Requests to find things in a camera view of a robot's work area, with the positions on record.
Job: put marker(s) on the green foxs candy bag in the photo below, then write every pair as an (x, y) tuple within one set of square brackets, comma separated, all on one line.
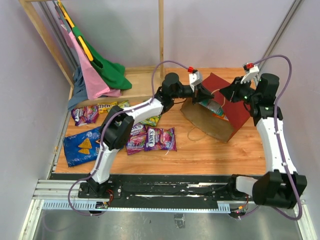
[(151, 121)]

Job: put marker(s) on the pink cloth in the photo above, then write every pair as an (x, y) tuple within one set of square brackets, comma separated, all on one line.
[(94, 84)]

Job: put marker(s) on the front aluminium rail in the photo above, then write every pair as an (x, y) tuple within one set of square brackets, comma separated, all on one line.
[(52, 189)]

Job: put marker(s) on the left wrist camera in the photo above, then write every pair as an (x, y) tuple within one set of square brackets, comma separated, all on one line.
[(195, 79)]

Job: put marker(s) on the red brown paper bag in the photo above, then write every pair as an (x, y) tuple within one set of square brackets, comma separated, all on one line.
[(216, 117)]

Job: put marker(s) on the left aluminium frame post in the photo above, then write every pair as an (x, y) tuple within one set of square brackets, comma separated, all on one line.
[(53, 21)]

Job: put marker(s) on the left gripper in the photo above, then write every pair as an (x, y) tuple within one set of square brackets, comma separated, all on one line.
[(201, 94)]

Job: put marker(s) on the wooden clothes rack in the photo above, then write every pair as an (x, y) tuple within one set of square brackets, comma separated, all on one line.
[(145, 80)]

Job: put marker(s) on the aluminium frame post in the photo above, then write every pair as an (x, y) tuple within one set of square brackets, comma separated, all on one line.
[(53, 21), (273, 47)]

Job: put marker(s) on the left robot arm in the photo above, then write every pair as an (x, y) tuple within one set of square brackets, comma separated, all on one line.
[(117, 126)]

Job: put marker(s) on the blue chips bag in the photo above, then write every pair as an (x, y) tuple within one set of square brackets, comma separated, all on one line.
[(82, 148)]

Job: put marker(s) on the grey slotted cable duct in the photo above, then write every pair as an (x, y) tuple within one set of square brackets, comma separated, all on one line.
[(144, 205)]

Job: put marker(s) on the green cloth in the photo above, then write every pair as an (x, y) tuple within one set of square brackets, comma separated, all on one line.
[(113, 74)]

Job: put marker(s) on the teal orange snack bag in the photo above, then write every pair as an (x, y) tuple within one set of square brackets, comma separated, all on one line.
[(215, 108)]

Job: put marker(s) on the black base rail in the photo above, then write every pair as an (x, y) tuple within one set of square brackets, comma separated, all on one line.
[(166, 187)]

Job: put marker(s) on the yellow hanger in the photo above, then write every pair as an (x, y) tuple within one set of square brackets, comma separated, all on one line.
[(79, 38)]

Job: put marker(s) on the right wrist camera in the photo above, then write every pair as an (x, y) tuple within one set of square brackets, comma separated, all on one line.
[(251, 71)]

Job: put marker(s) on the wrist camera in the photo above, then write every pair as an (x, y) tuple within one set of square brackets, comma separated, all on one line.
[(195, 79), (251, 71)]

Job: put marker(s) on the blue grey cloth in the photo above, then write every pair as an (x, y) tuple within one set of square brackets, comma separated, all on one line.
[(79, 91)]

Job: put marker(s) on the purple berries candy bag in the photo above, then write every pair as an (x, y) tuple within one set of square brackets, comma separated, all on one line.
[(137, 139)]

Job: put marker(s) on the green yellow candy bag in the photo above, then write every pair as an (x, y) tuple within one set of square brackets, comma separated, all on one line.
[(124, 104)]

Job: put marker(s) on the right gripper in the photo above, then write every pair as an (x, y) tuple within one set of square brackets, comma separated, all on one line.
[(230, 92)]

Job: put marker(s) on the right aluminium frame post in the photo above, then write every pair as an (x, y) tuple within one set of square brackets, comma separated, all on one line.
[(273, 47)]

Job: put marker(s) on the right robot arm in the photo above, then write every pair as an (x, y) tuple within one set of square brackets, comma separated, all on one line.
[(281, 186)]

